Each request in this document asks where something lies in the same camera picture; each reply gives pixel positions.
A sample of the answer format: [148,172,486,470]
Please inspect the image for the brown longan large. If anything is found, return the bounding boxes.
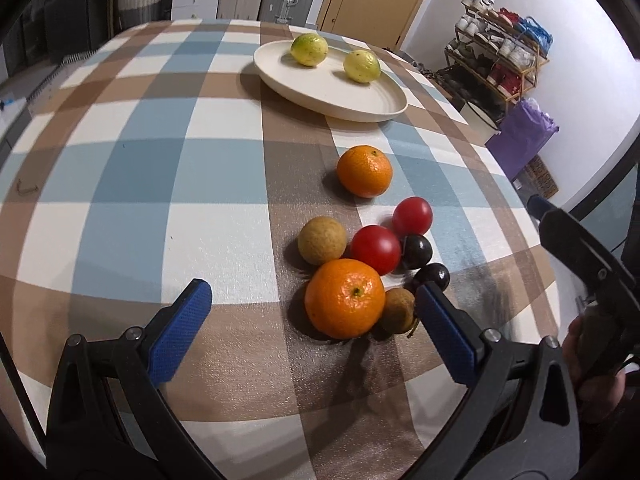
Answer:
[297,217,347,266]

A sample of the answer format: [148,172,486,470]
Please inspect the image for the red tomato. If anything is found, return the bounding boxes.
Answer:
[392,196,433,237]
[350,226,400,275]

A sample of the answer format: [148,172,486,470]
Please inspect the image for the orange mandarin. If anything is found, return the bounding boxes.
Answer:
[304,259,385,340]
[336,145,393,198]

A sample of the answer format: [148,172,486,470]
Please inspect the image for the brown longan small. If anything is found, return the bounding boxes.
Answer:
[380,287,416,334]

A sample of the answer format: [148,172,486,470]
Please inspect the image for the person's right hand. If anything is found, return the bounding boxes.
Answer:
[562,316,626,420]

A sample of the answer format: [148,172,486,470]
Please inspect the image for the checkered tablecloth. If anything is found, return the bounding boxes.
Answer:
[1,20,560,479]

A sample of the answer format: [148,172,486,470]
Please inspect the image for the dark plum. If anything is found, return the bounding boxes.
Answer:
[410,262,450,292]
[400,234,433,270]

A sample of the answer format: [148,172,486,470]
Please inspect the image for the cream round plate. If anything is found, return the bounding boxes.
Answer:
[253,40,408,124]

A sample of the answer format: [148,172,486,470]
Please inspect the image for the wooden shoe rack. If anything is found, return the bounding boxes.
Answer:
[444,0,553,106]

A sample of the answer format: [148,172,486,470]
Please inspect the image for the purple bag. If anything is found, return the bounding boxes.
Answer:
[486,98,560,180]

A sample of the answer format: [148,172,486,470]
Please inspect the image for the white laundry basket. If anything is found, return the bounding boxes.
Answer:
[117,0,162,29]

